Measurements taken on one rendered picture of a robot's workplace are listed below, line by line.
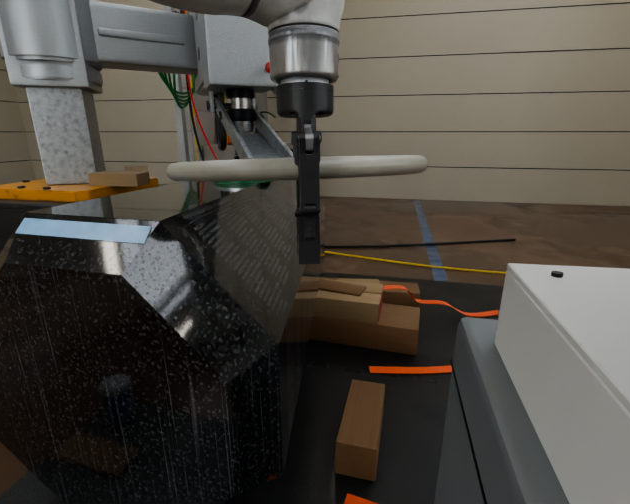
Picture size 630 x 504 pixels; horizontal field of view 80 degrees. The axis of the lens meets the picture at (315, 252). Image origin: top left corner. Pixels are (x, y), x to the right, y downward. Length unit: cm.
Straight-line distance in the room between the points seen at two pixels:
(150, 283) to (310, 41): 50
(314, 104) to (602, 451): 42
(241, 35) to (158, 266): 80
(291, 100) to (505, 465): 42
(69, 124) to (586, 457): 182
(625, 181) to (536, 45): 223
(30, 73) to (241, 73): 84
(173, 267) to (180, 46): 133
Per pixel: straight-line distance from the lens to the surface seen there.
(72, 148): 185
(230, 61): 130
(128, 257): 78
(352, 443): 121
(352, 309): 176
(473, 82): 606
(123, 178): 169
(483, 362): 36
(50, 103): 187
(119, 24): 191
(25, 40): 182
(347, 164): 53
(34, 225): 97
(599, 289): 33
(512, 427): 30
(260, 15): 51
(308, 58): 49
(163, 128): 706
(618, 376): 22
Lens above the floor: 99
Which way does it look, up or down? 18 degrees down
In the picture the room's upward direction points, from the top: straight up
